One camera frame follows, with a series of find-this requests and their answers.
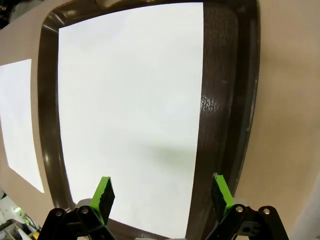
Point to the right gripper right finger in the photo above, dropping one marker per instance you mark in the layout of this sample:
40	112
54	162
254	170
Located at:
225	212

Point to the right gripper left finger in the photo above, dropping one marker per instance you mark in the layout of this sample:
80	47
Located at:
100	215

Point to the white A4 sheet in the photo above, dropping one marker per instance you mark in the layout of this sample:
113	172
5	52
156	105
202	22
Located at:
130	100

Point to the white equipment with green light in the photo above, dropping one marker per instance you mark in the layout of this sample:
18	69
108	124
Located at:
15	220

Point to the white A4 paper stack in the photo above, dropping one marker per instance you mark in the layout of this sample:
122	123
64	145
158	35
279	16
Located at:
17	120

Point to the brown plastic tray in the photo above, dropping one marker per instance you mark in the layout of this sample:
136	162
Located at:
220	75

